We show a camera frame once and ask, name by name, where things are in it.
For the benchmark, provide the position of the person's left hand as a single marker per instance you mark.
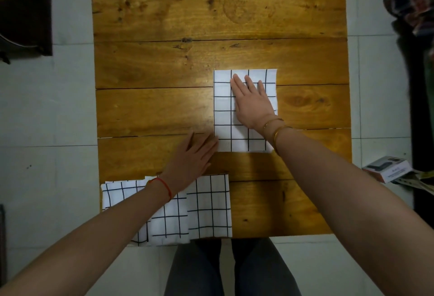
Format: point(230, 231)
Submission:
point(190, 166)

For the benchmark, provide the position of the person's right hand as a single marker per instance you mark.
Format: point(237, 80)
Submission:
point(252, 105)

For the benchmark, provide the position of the grid cloth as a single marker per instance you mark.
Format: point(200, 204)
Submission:
point(210, 207)
point(223, 126)
point(117, 194)

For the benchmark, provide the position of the person's right forearm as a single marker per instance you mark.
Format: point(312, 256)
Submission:
point(356, 211)

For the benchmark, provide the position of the person's left forearm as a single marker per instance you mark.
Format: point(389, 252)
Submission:
point(84, 245)

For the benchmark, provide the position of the person's denim trousers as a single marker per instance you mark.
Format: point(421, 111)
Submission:
point(190, 272)

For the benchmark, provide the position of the gold bangle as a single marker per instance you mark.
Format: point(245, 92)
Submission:
point(279, 131)

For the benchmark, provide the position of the wooden table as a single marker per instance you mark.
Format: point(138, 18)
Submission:
point(152, 61)

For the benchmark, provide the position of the small white orange box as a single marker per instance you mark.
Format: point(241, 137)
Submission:
point(390, 172)

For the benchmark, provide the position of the long cream and denim sofa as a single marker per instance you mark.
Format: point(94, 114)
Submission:
point(417, 102)

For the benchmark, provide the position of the green cloth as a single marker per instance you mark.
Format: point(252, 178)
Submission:
point(429, 85)

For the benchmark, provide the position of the dark red refrigerator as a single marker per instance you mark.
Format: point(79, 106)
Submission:
point(2, 238)

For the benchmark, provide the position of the cream and denim armchair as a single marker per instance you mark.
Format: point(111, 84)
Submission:
point(23, 14)

